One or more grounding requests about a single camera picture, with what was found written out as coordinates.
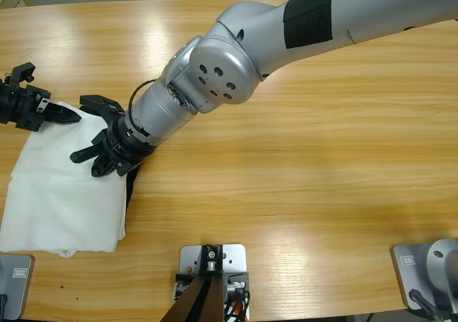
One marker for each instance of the white t-shirt with black logo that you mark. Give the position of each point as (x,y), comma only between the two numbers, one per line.
(61,193)

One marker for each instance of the dark camera post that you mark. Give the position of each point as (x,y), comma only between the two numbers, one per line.
(200,300)

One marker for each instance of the black garment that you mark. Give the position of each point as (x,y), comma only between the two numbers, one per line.
(131,182)

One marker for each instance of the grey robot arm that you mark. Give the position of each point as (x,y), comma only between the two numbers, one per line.
(229,68)

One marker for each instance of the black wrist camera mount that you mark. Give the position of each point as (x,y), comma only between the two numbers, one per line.
(102,105)
(19,72)

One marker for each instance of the white mount block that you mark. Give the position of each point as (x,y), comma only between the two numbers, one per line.
(236,257)

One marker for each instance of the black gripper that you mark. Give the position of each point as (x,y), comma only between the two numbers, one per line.
(21,103)
(129,145)

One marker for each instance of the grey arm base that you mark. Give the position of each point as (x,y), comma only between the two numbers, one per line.
(18,290)
(429,272)

